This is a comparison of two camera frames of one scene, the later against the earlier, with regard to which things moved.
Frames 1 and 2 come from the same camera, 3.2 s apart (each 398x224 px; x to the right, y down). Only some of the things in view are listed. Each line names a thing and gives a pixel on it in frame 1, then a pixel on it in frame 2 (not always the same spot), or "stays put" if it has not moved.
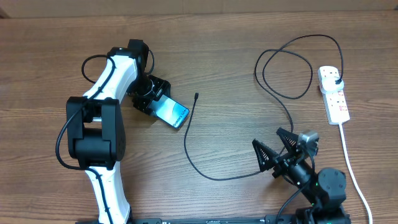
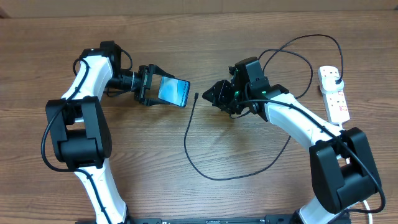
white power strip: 336,104 stays put
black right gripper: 287,159 → 221,89
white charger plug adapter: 328,83 stays put
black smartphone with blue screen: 171,111 → 174,90
